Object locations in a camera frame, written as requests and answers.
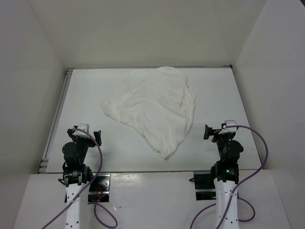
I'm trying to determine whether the white tank top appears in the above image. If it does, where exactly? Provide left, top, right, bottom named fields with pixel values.
left=102, top=67, right=196, bottom=160

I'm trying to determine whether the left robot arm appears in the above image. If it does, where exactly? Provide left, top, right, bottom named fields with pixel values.
left=62, top=124, right=102, bottom=229

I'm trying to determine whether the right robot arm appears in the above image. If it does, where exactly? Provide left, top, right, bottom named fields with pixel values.
left=203, top=120, right=244, bottom=229

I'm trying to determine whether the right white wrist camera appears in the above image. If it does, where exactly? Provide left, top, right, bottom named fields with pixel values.
left=219, top=120, right=237, bottom=135

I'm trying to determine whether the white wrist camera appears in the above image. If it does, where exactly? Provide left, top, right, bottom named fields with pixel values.
left=219, top=120, right=237, bottom=135
left=72, top=124, right=90, bottom=138

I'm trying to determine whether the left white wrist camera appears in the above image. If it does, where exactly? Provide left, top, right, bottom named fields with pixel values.
left=72, top=124, right=90, bottom=138

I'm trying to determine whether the aluminium table edge rail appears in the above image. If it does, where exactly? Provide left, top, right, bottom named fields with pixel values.
left=37, top=68, right=74, bottom=174

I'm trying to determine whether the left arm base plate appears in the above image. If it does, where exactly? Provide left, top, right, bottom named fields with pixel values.
left=86, top=174, right=111, bottom=203

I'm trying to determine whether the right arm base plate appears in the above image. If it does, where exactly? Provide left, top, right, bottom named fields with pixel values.
left=190, top=170, right=240, bottom=201

